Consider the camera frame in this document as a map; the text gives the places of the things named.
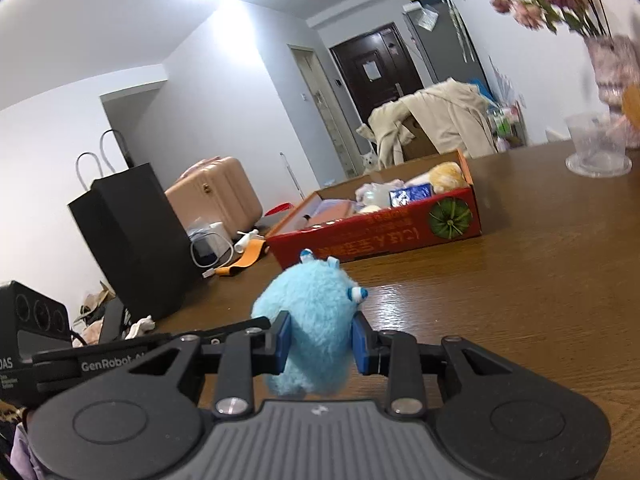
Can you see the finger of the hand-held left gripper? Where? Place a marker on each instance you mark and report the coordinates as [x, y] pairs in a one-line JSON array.
[[225, 329]]

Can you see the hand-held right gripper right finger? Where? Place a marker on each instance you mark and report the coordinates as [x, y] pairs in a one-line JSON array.
[[360, 342]]

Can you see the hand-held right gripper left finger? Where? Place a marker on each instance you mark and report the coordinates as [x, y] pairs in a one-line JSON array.
[[282, 340]]

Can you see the blue plush toy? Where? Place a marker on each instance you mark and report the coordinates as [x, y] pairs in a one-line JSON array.
[[310, 320]]

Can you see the red cardboard box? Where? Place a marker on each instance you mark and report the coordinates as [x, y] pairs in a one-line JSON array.
[[380, 240]]

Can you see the orange elastic band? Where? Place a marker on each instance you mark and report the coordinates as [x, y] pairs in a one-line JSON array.
[[247, 257]]

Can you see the white blue small appliance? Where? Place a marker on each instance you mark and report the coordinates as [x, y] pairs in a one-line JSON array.
[[210, 245]]

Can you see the floor clutter pile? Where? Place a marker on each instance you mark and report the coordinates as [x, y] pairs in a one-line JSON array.
[[137, 327]]

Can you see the white tube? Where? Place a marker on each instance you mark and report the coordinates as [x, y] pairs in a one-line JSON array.
[[246, 240]]

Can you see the person's purple clothing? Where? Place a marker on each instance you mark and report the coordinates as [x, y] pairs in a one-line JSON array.
[[25, 455]]

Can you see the black paper bag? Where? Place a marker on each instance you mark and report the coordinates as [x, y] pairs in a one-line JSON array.
[[135, 240]]

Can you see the red cloth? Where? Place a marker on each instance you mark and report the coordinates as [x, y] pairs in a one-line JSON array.
[[277, 210]]

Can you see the pink ribbed suitcase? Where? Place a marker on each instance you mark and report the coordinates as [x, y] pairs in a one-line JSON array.
[[225, 195]]

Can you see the clear plastic bubble bag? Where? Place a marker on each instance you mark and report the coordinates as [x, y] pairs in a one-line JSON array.
[[375, 192]]

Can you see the blue tissue packet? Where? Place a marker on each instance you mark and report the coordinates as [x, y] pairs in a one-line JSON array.
[[410, 195]]

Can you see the white dog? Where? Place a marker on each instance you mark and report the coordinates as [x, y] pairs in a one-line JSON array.
[[370, 160]]

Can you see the yellow white plush toy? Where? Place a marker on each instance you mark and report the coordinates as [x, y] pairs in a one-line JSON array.
[[445, 175]]

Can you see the brown cardboard carton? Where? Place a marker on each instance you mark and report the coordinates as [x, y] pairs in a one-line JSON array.
[[420, 142]]

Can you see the beige coat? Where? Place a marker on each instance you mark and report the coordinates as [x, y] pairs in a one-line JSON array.
[[450, 115]]

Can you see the dark brown door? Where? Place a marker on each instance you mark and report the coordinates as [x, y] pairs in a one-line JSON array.
[[350, 90]]

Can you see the cluttered shelf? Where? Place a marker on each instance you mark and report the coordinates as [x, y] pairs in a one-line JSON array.
[[505, 125]]

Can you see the white door notice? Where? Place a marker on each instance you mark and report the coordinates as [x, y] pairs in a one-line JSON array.
[[371, 71]]

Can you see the grey refrigerator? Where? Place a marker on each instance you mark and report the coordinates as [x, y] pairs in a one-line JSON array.
[[440, 55]]

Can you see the clear plastic container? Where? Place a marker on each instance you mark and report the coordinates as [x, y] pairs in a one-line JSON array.
[[595, 145]]

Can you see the clear folded umbrella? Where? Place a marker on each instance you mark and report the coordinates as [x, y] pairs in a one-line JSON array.
[[459, 25]]

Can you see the orange porous sheet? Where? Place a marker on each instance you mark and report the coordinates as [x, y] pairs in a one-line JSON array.
[[632, 105]]

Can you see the pink white glass vase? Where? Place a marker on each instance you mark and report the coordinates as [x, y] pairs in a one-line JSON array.
[[615, 70]]

